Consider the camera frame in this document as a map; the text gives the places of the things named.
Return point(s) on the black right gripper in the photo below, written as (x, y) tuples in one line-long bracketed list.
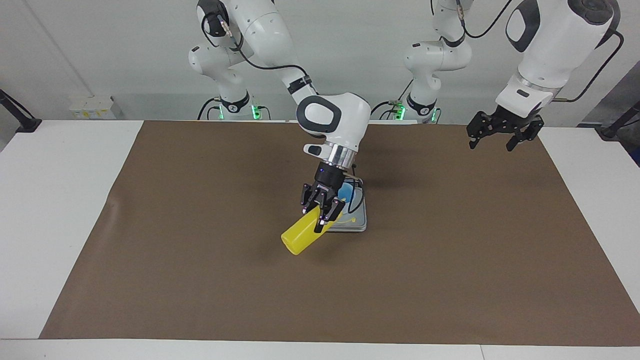
[(330, 180)]

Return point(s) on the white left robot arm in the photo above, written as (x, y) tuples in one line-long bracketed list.
[(555, 45)]

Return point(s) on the silver digital kitchen scale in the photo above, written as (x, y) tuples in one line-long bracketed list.
[(361, 220)]

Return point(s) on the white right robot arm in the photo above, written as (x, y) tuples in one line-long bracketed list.
[(340, 117)]

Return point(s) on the yellow squeeze bottle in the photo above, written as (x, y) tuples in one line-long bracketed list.
[(300, 237)]

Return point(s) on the black clamp stand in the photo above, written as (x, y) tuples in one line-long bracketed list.
[(27, 124), (610, 131)]

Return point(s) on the white wall socket box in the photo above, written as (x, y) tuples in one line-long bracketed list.
[(92, 107)]

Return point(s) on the brown paper mat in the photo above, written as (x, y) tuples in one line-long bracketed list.
[(200, 280)]

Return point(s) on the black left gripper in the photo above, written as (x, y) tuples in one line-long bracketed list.
[(517, 119)]

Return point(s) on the light blue plastic cup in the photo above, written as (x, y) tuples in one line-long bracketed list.
[(346, 191)]

